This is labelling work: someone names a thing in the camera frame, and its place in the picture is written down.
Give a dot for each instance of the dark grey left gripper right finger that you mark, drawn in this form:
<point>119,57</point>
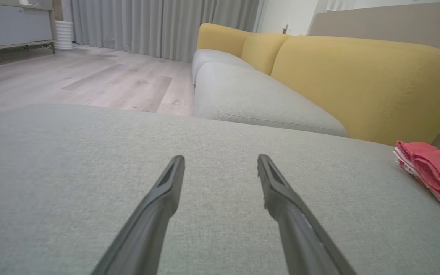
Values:
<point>300,233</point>

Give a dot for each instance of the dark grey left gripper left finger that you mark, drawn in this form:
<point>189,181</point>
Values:
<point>147,225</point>

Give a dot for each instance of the red white-striped shorts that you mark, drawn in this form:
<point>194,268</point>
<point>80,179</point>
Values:
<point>426,177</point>

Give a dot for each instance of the large yellow sofa back cushion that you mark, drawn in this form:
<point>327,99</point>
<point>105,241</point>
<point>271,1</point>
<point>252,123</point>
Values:
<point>376,84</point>

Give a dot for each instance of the small grey sofa seat cushion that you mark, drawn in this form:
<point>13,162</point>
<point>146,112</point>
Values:
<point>214,57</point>

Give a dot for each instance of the grey pleated curtain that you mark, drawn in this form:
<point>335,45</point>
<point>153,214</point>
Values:
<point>159,25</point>

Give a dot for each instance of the white ribbed floor vase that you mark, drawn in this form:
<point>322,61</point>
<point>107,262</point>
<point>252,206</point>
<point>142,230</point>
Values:
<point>64,35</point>

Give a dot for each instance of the pale green TV cabinet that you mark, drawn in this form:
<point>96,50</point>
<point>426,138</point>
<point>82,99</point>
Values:
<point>10,25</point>

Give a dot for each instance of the small dark wall plug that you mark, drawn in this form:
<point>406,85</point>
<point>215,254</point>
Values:
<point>285,29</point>

